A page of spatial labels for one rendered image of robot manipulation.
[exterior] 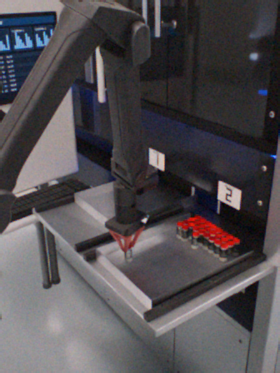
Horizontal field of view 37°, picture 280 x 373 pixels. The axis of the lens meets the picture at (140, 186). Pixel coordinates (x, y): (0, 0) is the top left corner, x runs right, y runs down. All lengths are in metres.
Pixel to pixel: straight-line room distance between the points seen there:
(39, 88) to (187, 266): 0.67
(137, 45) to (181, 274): 0.63
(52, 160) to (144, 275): 0.86
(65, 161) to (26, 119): 1.20
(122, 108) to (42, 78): 0.21
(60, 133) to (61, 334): 1.01
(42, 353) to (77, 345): 0.17
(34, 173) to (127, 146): 0.94
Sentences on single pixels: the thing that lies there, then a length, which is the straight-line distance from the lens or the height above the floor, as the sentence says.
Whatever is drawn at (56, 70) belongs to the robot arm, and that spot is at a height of 1.45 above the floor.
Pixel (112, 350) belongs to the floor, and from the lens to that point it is 2.14.
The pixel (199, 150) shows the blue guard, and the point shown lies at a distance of 1.27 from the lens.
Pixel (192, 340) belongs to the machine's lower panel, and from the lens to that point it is 1.68.
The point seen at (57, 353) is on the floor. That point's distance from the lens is 2.17.
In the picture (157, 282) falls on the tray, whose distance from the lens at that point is 1.09.
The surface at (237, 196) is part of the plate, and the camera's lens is 1.20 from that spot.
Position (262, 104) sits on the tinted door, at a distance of 1.09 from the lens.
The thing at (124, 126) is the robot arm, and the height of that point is 1.31.
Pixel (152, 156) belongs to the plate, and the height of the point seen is 1.03.
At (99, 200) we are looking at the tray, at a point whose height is 0.88.
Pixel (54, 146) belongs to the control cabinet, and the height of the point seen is 0.95.
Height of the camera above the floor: 1.56
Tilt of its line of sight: 26 degrees down
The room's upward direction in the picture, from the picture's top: 1 degrees counter-clockwise
